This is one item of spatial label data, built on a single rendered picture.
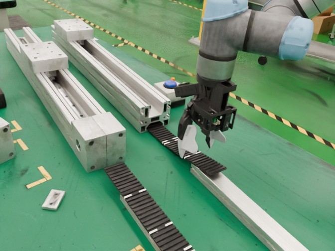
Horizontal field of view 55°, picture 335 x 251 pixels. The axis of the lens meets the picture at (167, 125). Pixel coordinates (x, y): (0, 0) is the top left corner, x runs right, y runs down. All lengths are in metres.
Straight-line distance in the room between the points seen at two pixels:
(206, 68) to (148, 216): 0.30
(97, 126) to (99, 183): 0.13
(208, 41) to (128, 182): 0.33
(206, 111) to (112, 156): 0.26
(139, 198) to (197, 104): 0.23
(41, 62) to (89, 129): 0.38
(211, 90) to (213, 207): 0.25
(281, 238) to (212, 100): 0.30
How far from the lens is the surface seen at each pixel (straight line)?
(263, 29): 0.60
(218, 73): 0.63
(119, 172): 0.73
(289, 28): 0.60
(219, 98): 0.64
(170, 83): 1.03
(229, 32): 0.60
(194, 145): 0.70
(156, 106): 0.93
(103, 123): 0.77
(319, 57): 3.64
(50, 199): 0.72
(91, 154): 0.75
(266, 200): 0.77
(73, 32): 1.34
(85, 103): 0.89
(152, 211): 0.64
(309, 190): 0.85
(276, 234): 0.67
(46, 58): 1.07
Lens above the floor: 1.29
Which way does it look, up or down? 33 degrees down
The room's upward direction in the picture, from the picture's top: 6 degrees clockwise
